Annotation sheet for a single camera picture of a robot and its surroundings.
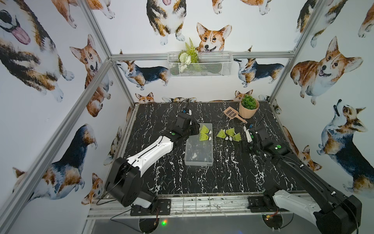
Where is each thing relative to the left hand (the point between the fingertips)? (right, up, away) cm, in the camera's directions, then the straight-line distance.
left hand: (200, 123), depth 84 cm
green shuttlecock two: (+3, -10, +14) cm, 17 cm away
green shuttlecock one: (+3, -5, +16) cm, 18 cm away
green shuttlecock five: (+25, -10, +13) cm, 30 cm away
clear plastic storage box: (-1, -19, +9) cm, 21 cm away
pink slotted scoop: (+25, +6, +30) cm, 40 cm away
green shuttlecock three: (+15, -8, +15) cm, 23 cm away
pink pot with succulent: (+34, +10, +17) cm, 39 cm away
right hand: (+23, -10, -4) cm, 26 cm away
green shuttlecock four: (+21, -7, +16) cm, 28 cm away
